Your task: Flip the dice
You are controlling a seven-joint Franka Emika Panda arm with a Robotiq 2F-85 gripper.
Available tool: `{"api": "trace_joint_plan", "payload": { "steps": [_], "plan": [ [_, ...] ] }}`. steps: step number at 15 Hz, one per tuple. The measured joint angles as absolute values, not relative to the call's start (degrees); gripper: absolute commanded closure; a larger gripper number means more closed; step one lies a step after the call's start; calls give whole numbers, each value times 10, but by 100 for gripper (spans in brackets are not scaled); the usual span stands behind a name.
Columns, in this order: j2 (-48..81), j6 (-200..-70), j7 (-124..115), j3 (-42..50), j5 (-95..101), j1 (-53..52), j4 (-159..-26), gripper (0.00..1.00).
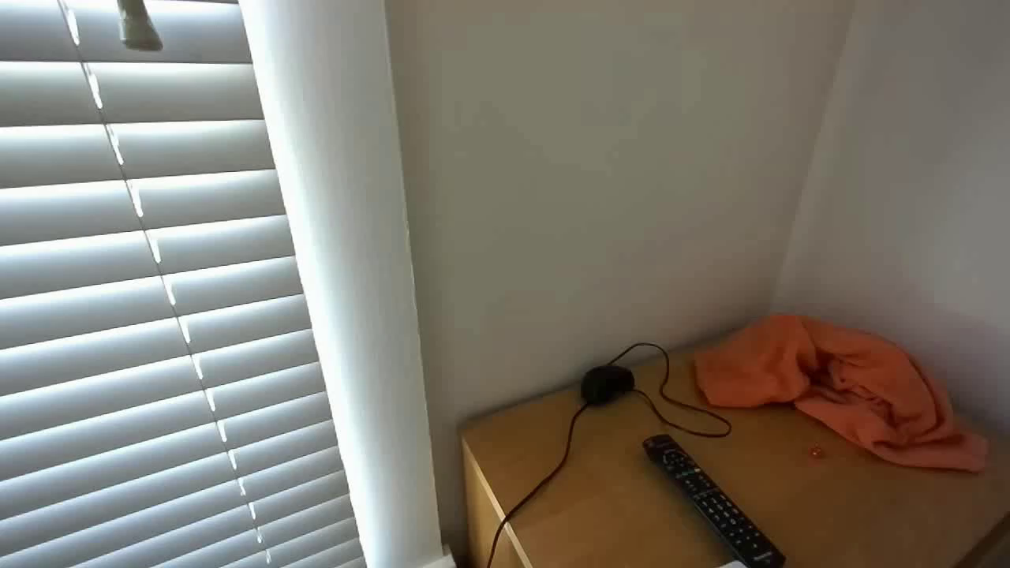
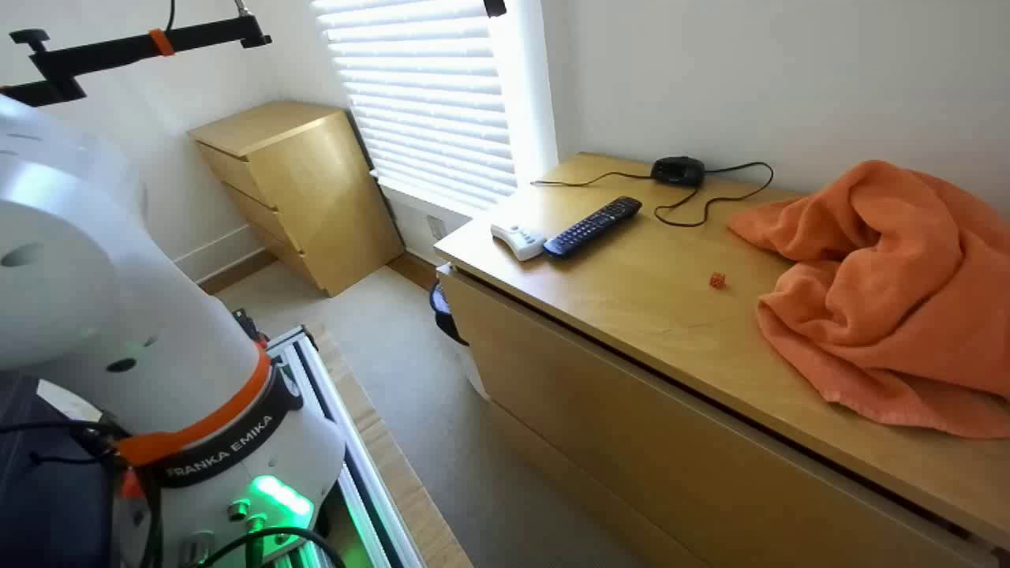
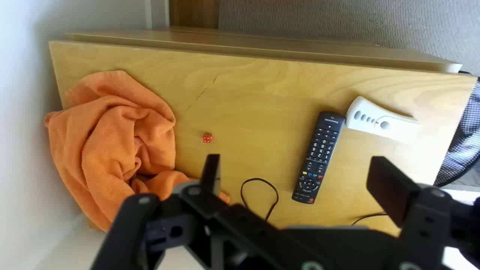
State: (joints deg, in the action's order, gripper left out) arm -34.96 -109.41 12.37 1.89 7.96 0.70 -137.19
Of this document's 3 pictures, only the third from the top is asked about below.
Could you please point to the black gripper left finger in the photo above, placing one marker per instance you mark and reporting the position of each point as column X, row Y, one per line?
column 135, row 225

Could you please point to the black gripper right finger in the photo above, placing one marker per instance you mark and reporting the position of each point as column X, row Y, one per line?
column 424, row 214

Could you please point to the small red die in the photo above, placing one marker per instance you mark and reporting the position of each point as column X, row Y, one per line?
column 207, row 136

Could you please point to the dark fabric bag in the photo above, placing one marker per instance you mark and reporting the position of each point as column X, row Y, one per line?
column 465, row 139

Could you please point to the orange towel cloth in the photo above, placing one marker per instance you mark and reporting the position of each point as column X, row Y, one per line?
column 109, row 139

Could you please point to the white remote control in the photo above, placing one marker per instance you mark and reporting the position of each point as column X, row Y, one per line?
column 375, row 118

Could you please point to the black tv remote control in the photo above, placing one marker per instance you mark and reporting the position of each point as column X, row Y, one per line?
column 319, row 154

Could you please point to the light wooden dresser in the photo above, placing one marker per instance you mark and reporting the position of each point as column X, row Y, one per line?
column 259, row 84

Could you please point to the brown wooden panel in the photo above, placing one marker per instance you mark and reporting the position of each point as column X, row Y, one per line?
column 193, row 12

